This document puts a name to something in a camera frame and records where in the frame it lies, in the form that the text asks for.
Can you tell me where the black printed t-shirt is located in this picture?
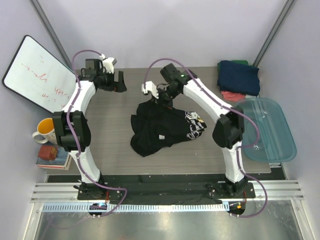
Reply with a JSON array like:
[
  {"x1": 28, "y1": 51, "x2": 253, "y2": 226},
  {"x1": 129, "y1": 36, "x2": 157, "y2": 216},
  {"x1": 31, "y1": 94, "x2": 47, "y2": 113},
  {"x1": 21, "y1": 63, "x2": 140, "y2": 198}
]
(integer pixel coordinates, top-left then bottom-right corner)
[{"x1": 130, "y1": 99, "x2": 207, "y2": 157}]

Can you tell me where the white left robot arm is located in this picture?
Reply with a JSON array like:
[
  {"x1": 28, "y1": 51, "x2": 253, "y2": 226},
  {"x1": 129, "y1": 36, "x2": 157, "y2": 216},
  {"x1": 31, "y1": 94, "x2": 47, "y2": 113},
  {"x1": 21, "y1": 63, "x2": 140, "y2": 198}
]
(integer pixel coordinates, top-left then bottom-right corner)
[{"x1": 52, "y1": 55, "x2": 127, "y2": 195}]

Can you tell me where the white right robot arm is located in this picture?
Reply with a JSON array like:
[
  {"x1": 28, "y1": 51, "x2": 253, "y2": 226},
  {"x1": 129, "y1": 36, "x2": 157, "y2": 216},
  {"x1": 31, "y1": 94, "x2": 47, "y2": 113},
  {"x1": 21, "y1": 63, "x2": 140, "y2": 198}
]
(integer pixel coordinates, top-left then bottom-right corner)
[{"x1": 159, "y1": 63, "x2": 248, "y2": 197}]

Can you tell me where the stack of books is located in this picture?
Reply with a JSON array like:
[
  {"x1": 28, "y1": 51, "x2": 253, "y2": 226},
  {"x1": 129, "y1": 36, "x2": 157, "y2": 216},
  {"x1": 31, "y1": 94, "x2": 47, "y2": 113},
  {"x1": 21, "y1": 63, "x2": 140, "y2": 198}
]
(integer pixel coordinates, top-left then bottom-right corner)
[{"x1": 35, "y1": 154, "x2": 73, "y2": 170}]

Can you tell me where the folded red t-shirt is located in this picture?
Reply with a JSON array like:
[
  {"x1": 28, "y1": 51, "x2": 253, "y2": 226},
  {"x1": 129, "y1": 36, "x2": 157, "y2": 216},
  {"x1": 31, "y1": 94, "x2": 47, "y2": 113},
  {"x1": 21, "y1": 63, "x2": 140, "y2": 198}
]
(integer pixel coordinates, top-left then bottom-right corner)
[{"x1": 221, "y1": 91, "x2": 246, "y2": 102}]

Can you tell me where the whiteboard with red writing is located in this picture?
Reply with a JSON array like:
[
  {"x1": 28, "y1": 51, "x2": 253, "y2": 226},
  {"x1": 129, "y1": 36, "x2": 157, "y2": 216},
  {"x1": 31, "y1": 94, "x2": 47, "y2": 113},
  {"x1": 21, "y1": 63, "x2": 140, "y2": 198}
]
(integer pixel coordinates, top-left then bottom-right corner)
[{"x1": 2, "y1": 35, "x2": 76, "y2": 113}]

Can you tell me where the folded navy t-shirt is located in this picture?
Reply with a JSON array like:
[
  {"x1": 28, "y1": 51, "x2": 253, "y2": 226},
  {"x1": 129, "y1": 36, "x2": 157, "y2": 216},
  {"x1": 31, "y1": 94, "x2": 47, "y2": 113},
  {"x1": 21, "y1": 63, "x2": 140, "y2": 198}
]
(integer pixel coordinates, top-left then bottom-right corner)
[{"x1": 217, "y1": 60, "x2": 261, "y2": 97}]

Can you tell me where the white mug orange inside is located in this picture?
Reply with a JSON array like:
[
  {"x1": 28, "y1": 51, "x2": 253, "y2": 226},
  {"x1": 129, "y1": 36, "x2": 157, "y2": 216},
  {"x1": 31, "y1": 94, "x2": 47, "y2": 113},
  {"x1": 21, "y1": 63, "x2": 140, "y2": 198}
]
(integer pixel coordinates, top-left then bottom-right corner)
[{"x1": 31, "y1": 118, "x2": 58, "y2": 145}]

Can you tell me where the folded green t-shirt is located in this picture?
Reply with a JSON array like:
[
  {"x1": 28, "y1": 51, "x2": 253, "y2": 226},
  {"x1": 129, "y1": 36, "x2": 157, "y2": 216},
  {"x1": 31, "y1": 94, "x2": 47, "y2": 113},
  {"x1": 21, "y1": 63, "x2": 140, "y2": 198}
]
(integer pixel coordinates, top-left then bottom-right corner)
[{"x1": 217, "y1": 60, "x2": 250, "y2": 73}]

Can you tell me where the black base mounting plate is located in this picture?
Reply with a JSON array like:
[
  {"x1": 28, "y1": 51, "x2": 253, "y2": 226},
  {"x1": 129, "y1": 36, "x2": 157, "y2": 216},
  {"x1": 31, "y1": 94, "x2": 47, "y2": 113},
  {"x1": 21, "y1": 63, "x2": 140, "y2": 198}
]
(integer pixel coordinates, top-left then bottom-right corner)
[{"x1": 47, "y1": 168, "x2": 286, "y2": 205}]

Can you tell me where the blue transparent plastic bin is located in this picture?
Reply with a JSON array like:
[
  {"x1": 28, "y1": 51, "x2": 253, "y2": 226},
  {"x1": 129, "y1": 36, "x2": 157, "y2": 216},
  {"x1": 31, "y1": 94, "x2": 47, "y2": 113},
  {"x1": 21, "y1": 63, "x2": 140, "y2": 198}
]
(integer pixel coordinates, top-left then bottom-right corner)
[{"x1": 235, "y1": 97, "x2": 297, "y2": 164}]

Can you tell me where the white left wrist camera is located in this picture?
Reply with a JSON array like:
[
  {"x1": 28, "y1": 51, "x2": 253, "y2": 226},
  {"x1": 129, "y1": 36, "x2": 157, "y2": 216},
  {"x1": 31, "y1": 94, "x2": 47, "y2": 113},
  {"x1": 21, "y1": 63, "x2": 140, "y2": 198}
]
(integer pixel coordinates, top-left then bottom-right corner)
[{"x1": 99, "y1": 54, "x2": 117, "y2": 74}]

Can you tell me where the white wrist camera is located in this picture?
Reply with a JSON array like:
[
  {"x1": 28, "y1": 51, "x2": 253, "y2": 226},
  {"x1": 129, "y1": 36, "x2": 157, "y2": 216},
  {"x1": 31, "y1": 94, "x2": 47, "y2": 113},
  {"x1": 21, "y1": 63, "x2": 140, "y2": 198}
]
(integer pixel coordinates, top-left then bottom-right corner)
[
  {"x1": 99, "y1": 54, "x2": 117, "y2": 74},
  {"x1": 141, "y1": 81, "x2": 159, "y2": 99}
]

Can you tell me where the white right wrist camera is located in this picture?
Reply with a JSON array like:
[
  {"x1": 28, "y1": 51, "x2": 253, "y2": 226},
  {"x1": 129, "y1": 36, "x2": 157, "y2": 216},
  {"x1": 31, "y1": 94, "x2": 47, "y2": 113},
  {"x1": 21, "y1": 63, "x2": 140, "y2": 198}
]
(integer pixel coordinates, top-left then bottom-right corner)
[{"x1": 141, "y1": 81, "x2": 159, "y2": 99}]

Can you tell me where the left aluminium corner post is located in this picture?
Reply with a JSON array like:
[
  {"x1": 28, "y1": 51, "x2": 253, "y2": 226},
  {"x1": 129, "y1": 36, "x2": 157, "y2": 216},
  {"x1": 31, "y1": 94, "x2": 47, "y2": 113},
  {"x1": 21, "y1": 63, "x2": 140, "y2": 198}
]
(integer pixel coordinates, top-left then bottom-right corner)
[{"x1": 29, "y1": 0, "x2": 72, "y2": 69}]

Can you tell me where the aluminium corner post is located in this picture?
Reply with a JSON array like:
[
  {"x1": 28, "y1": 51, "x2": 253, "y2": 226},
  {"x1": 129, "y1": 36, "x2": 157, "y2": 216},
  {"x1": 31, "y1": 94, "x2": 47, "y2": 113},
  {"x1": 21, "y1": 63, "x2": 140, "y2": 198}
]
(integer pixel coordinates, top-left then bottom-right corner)
[
  {"x1": 29, "y1": 0, "x2": 72, "y2": 69},
  {"x1": 253, "y1": 0, "x2": 296, "y2": 67}
]

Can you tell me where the aluminium rail frame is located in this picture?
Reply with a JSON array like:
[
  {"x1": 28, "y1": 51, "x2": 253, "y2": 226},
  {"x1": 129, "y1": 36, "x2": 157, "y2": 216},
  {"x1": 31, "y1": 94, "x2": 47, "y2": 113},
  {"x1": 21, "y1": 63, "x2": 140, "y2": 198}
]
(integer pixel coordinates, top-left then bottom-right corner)
[{"x1": 24, "y1": 175, "x2": 318, "y2": 240}]

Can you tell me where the right aluminium corner post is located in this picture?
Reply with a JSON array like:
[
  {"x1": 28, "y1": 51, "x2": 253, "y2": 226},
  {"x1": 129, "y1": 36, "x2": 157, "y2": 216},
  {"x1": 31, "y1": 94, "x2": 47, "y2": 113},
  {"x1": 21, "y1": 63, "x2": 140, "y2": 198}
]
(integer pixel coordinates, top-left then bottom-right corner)
[{"x1": 253, "y1": 0, "x2": 296, "y2": 67}]

